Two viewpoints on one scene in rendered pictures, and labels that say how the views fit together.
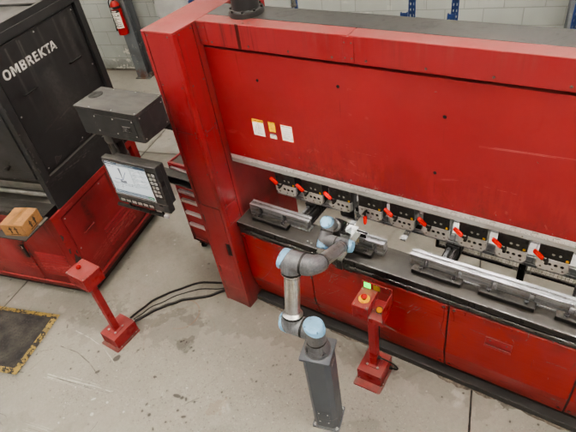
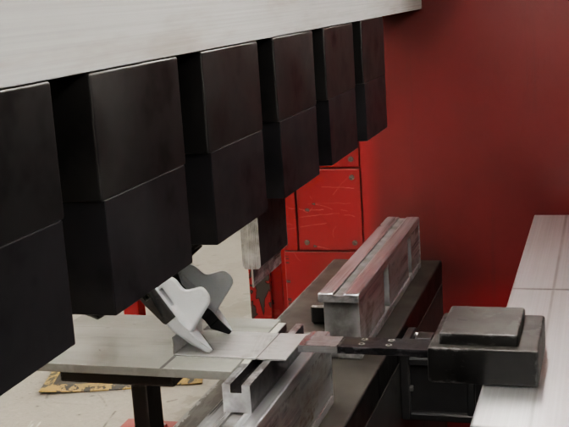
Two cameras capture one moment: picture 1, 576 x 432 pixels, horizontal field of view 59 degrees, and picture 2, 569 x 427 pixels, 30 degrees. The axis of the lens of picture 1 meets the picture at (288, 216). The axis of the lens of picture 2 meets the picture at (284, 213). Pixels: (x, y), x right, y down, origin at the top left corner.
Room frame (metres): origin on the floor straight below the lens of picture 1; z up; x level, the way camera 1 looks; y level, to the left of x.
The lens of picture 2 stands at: (2.02, -1.43, 1.38)
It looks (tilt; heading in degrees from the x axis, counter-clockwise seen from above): 12 degrees down; 68
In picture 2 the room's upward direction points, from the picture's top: 4 degrees counter-clockwise
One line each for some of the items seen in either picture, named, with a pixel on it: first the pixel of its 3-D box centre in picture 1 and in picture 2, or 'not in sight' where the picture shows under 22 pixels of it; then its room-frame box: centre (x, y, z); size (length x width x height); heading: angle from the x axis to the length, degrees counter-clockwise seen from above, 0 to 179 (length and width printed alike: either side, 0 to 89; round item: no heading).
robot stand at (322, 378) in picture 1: (323, 386); not in sight; (1.71, -0.03, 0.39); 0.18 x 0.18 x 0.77; 65
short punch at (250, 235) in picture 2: (348, 213); (264, 233); (2.42, -0.38, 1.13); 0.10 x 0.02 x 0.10; 51
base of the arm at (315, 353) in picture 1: (316, 344); not in sight; (1.71, -0.03, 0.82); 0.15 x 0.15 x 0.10
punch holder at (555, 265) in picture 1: (555, 254); not in sight; (1.67, -1.29, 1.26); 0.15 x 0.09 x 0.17; 51
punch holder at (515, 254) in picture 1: (513, 243); not in sight; (1.80, -1.13, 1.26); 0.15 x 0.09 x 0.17; 51
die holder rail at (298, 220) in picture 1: (280, 214); (376, 278); (2.76, 0.05, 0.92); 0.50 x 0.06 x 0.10; 51
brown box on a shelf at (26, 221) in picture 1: (18, 221); not in sight; (3.09, 1.98, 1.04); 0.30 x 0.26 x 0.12; 65
